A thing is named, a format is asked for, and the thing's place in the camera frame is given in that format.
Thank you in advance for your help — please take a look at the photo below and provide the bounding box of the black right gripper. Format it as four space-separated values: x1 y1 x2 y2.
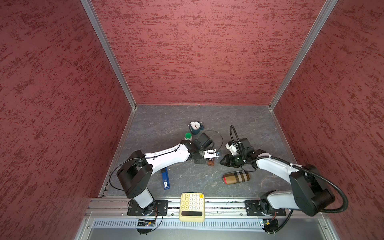
219 152 246 168

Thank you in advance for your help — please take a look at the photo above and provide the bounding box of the brown weekly pill organizer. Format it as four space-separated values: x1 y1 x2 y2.
207 159 215 167

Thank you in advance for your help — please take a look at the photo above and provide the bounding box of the green capped pill bottle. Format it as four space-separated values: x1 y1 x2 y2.
184 133 193 141

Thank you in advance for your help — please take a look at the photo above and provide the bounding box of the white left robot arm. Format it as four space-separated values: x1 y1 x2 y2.
115 133 215 216

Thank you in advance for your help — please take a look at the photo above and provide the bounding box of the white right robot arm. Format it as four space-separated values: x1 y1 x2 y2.
220 138 335 217

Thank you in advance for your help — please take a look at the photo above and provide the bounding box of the plaid checkered pouch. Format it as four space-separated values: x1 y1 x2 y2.
222 170 251 185

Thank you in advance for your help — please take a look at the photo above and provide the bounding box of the teal dial kitchen scale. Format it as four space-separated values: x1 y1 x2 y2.
189 121 204 135

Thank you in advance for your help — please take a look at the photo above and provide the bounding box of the yellow calculator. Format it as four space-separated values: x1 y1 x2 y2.
179 193 205 223

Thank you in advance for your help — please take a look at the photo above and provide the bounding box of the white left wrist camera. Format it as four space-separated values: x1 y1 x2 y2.
203 149 222 159

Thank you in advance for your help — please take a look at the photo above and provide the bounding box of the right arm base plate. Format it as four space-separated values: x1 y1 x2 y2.
245 200 287 217

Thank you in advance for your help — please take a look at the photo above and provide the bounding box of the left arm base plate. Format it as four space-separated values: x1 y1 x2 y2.
127 199 169 216

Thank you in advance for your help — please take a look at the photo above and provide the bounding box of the black corrugated right cable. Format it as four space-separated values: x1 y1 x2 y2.
229 125 349 233

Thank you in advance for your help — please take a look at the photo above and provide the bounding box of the aluminium corner post left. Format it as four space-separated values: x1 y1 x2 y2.
81 0 137 111

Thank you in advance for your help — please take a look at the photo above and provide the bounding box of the aluminium corner post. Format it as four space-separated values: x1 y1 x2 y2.
81 0 137 111
269 0 338 112

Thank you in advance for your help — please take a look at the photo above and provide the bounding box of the aluminium corner post right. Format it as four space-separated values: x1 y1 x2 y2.
269 0 338 112

